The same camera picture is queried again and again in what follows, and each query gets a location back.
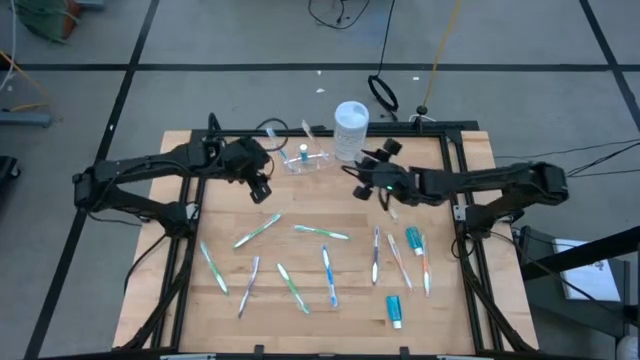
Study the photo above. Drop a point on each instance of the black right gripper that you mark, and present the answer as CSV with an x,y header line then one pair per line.
x,y
397,185

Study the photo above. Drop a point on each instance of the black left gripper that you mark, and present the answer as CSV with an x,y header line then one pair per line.
x,y
245,159

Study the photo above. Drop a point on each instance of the green toothbrush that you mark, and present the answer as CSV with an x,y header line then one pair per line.
x,y
292,288
257,231
320,231
214,268

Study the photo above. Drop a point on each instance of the blue toothbrush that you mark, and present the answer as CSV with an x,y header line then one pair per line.
x,y
274,139
329,275

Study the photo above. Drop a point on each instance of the teal toothpaste tube white cap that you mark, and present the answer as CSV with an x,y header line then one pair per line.
x,y
394,307
414,240
303,152

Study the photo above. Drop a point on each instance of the clear plastic toothbrush holder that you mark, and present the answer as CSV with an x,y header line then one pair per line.
x,y
315,167

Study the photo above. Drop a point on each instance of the purple toothbrush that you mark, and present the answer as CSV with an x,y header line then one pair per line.
x,y
249,285
375,255

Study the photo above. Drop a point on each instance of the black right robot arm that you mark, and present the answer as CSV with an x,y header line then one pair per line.
x,y
500,180

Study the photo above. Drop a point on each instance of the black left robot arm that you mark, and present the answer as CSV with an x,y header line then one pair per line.
x,y
150,162

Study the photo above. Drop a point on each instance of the white cylindrical wipes canister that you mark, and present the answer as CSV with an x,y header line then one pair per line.
x,y
351,135

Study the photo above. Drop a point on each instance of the black metal bar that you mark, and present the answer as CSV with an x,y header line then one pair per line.
x,y
575,255

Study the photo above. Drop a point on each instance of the grey cabinet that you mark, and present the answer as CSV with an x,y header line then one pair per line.
x,y
550,300

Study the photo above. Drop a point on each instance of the white paper sheet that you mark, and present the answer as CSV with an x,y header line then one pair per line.
x,y
585,272

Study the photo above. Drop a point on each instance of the black floor object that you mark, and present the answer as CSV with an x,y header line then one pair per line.
x,y
7,170

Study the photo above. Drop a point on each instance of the green and orange bundle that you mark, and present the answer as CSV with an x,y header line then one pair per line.
x,y
47,20

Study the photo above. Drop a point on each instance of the person's foot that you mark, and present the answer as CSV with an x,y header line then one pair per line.
x,y
628,348

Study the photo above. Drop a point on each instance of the black knob post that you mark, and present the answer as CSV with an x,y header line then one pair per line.
x,y
422,110

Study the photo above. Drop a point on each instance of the silver metal mounting bracket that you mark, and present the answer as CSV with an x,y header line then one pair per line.
x,y
460,212

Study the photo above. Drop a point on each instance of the grey flat base plate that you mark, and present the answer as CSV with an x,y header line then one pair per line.
x,y
25,119

